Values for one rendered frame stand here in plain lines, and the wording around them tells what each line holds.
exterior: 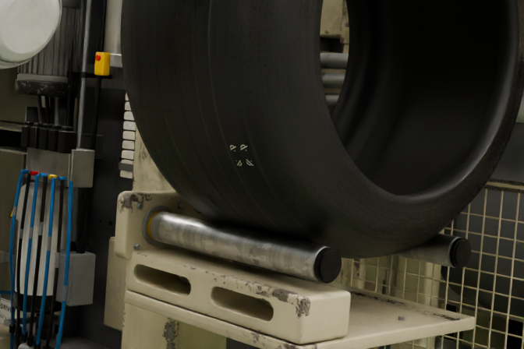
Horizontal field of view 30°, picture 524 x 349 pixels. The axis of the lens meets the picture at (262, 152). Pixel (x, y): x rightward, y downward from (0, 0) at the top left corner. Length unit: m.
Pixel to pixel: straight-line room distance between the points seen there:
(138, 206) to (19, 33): 0.68
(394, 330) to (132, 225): 0.40
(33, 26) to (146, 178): 0.81
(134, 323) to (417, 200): 0.55
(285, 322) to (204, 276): 0.16
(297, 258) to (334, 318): 0.09
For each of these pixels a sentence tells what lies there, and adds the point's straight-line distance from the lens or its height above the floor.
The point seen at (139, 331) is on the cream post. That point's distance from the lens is 1.60.
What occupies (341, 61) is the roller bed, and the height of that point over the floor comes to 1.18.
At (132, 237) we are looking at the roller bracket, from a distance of 1.43.
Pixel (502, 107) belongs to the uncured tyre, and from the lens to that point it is 1.45.
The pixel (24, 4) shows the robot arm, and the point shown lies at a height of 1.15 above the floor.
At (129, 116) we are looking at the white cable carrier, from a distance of 1.63.
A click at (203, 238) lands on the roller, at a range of 1.34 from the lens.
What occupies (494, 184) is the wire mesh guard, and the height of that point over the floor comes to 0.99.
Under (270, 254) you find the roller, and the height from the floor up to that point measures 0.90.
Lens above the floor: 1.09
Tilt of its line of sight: 3 degrees down
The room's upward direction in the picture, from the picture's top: 4 degrees clockwise
